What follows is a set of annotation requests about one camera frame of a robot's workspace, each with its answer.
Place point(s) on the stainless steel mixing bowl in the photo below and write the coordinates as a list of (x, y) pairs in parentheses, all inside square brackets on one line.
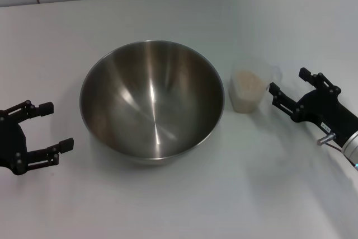
[(151, 104)]

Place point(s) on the white rice grains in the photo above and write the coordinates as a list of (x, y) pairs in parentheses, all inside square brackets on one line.
[(247, 88)]

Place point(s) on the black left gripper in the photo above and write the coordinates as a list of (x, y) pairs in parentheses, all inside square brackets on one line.
[(11, 144)]

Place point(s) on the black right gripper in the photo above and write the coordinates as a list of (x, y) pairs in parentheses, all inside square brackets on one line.
[(324, 107)]

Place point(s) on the clear plastic measuring cup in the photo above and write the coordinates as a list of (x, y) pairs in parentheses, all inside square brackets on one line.
[(246, 102)]

